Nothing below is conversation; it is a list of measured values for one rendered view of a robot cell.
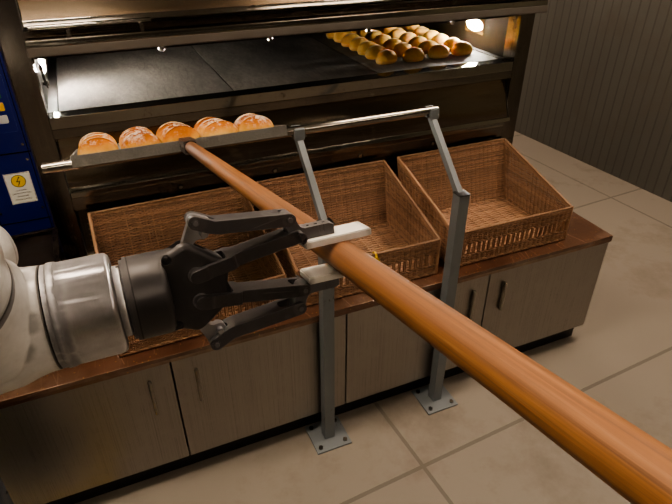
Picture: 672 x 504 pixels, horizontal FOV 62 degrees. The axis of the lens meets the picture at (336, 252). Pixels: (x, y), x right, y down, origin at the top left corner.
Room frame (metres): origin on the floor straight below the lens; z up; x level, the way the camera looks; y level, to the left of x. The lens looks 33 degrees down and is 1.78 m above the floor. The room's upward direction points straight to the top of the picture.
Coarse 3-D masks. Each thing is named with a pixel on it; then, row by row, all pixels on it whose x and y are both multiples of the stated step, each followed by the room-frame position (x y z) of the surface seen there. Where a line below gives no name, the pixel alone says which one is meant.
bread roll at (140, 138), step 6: (138, 132) 1.39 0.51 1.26; (144, 132) 1.39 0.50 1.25; (126, 138) 1.37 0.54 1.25; (132, 138) 1.37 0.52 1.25; (138, 138) 1.37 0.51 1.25; (144, 138) 1.38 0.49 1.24; (150, 138) 1.39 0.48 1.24; (156, 138) 1.40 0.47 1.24; (126, 144) 1.36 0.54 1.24; (132, 144) 1.36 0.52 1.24; (138, 144) 1.36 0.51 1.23; (144, 144) 1.37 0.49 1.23; (150, 144) 1.37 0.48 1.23
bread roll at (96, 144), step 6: (90, 138) 1.36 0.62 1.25; (96, 138) 1.35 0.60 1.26; (102, 138) 1.35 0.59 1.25; (84, 144) 1.33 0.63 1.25; (90, 144) 1.33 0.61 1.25; (96, 144) 1.33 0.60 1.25; (102, 144) 1.34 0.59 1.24; (108, 144) 1.35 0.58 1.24; (114, 144) 1.36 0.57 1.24; (78, 150) 1.33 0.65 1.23; (84, 150) 1.32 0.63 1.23; (90, 150) 1.32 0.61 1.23; (96, 150) 1.32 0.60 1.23; (102, 150) 1.33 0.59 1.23; (108, 150) 1.34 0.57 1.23
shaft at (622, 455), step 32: (256, 192) 0.71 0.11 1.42; (320, 256) 0.48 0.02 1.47; (352, 256) 0.43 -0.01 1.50; (384, 288) 0.36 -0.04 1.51; (416, 288) 0.34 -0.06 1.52; (416, 320) 0.31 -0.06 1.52; (448, 320) 0.29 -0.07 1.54; (448, 352) 0.27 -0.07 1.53; (480, 352) 0.25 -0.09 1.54; (512, 352) 0.24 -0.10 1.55; (512, 384) 0.22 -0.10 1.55; (544, 384) 0.21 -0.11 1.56; (544, 416) 0.20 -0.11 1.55; (576, 416) 0.19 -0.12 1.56; (608, 416) 0.18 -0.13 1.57; (576, 448) 0.18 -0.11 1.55; (608, 448) 0.17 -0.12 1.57; (640, 448) 0.16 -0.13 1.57; (608, 480) 0.16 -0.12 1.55; (640, 480) 0.15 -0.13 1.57
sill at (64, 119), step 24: (408, 72) 2.25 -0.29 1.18; (432, 72) 2.27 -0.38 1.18; (456, 72) 2.32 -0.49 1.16; (480, 72) 2.36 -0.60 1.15; (192, 96) 1.94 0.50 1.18; (216, 96) 1.94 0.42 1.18; (240, 96) 1.96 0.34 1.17; (264, 96) 1.99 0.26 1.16; (288, 96) 2.03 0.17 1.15; (312, 96) 2.07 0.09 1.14; (72, 120) 1.74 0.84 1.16; (96, 120) 1.77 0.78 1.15; (120, 120) 1.80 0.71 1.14
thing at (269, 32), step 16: (416, 16) 2.07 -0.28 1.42; (432, 16) 2.09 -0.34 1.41; (448, 16) 2.12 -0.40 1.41; (464, 16) 2.14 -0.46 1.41; (480, 16) 2.17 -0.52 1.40; (496, 16) 2.20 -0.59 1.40; (224, 32) 1.80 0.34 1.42; (240, 32) 1.82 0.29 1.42; (256, 32) 1.84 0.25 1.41; (272, 32) 1.86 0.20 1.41; (288, 32) 1.88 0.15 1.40; (304, 32) 1.90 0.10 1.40; (32, 48) 1.59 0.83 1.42; (48, 48) 1.61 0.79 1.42; (64, 48) 1.62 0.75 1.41; (80, 48) 1.64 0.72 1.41; (96, 48) 1.65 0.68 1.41; (112, 48) 1.67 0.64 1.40; (128, 48) 1.68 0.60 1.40
